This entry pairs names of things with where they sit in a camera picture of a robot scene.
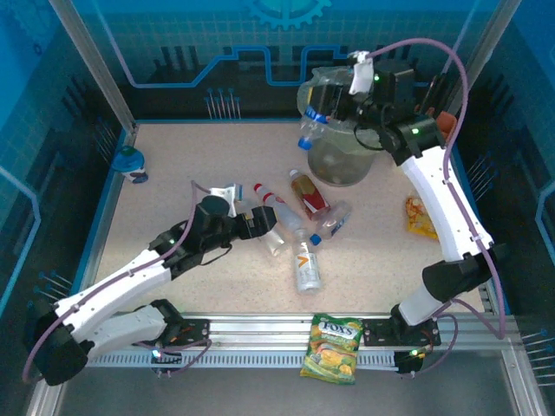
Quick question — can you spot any red label bottle red cap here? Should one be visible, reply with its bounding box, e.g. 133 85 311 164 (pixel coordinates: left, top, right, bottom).
252 182 307 235

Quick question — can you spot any large clear plain bottle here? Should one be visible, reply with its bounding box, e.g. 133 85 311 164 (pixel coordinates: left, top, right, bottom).
258 224 290 257

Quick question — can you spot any blue label bottle blue cap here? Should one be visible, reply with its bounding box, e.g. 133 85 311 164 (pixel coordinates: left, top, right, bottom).
297 103 333 152

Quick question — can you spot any green plastic bin liner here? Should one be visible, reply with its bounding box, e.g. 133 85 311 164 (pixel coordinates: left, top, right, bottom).
297 67 382 155

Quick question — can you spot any grey waste bin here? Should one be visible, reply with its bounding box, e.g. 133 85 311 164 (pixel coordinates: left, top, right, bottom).
297 67 391 187

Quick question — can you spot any red gold label bottle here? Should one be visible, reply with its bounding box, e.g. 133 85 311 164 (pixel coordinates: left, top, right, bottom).
289 168 331 222

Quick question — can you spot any beige orange utensil holder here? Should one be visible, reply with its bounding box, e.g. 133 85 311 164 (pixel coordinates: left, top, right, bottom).
415 106 459 144

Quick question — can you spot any white label orange mark bottle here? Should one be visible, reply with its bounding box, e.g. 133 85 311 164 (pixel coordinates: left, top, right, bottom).
292 228 325 295

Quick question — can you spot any clear bottle blue cap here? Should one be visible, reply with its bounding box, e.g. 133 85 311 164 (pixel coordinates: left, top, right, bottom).
309 201 353 247

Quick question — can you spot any blue white toy cup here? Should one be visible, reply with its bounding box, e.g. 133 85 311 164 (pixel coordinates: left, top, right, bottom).
111 146 149 185

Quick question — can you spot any yellow snack bag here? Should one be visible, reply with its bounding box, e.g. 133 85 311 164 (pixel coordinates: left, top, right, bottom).
405 195 440 242

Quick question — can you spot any Fox's candy bag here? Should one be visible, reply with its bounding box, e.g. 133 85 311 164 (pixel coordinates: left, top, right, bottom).
300 312 365 386

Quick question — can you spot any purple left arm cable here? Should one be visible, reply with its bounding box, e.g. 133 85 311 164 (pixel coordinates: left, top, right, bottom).
21 179 213 385

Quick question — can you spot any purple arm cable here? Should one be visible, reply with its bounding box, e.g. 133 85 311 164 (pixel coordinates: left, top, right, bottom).
21 179 213 385
366 37 507 376

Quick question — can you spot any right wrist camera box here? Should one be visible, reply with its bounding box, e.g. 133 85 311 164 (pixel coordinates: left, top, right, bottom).
348 50 375 95

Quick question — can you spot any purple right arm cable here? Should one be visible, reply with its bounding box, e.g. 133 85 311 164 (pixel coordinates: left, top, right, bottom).
366 37 507 376

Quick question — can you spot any aluminium table rail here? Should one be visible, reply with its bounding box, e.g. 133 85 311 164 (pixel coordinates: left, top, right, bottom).
181 312 519 352

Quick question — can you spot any aluminium frame post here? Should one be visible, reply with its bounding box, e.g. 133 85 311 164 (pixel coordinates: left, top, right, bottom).
47 0 140 133
441 0 515 118

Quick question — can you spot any slotted grey cable duct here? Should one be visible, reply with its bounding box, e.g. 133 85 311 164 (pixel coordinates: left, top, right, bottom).
86 349 400 370

